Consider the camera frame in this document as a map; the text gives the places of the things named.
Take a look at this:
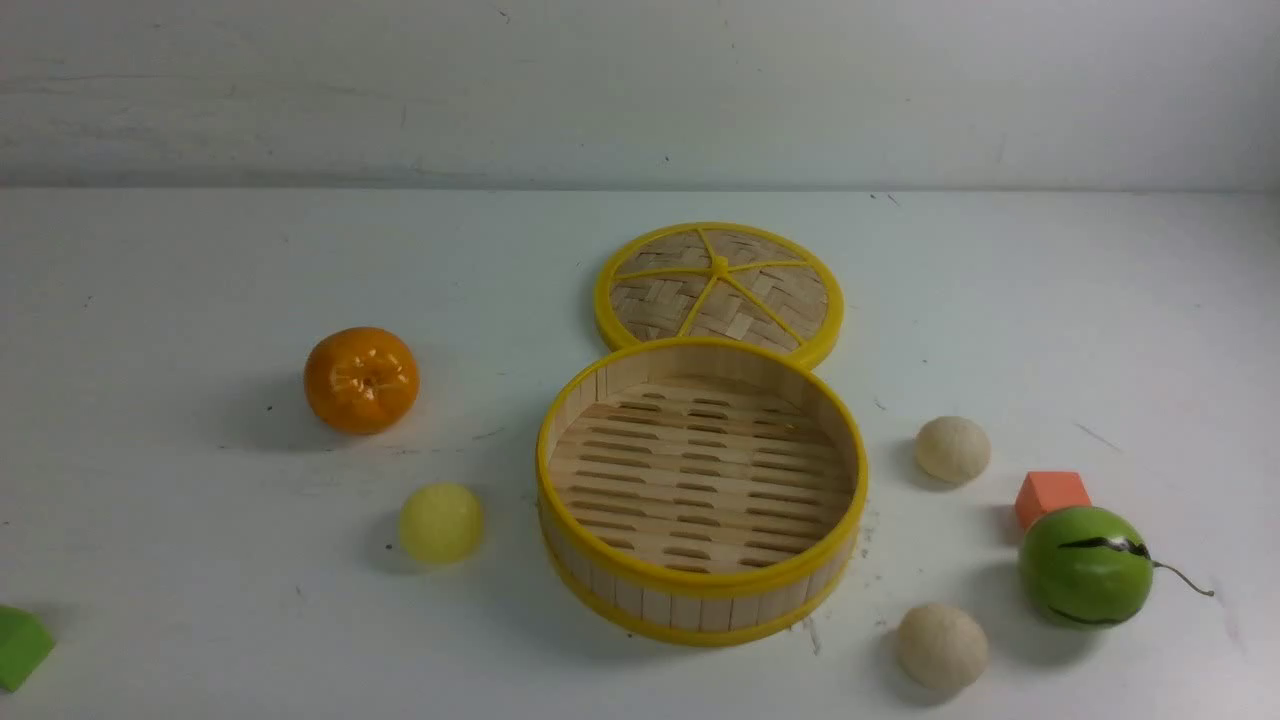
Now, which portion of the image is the bamboo steamer tray yellow rim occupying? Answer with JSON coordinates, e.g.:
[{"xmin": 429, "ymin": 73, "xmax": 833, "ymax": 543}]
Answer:
[{"xmin": 534, "ymin": 338, "xmax": 869, "ymax": 647}]

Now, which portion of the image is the orange toy mandarin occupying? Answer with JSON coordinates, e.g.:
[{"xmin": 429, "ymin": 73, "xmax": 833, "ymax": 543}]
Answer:
[{"xmin": 303, "ymin": 327, "xmax": 421, "ymax": 436}]

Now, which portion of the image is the woven bamboo steamer lid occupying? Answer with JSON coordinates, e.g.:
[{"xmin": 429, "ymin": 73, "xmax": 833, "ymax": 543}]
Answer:
[{"xmin": 591, "ymin": 222, "xmax": 845, "ymax": 369}]

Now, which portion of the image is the white bun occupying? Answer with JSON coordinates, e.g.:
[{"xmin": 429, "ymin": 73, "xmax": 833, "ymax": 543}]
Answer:
[
  {"xmin": 895, "ymin": 603, "xmax": 989, "ymax": 694},
  {"xmin": 914, "ymin": 416, "xmax": 992, "ymax": 486}
]

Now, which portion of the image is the green toy watermelon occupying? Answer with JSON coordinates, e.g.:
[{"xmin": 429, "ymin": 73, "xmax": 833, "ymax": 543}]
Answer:
[{"xmin": 1018, "ymin": 506, "xmax": 1215, "ymax": 632}]

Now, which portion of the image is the yellow bun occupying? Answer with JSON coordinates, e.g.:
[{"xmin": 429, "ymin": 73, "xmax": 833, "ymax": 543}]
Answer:
[{"xmin": 398, "ymin": 483, "xmax": 485, "ymax": 566}]

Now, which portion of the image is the green block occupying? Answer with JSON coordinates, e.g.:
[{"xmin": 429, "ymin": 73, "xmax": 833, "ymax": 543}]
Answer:
[{"xmin": 0, "ymin": 605, "xmax": 55, "ymax": 693}]

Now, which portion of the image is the orange cube block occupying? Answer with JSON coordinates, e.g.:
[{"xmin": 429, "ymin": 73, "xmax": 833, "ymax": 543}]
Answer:
[{"xmin": 1012, "ymin": 470, "xmax": 1092, "ymax": 532}]

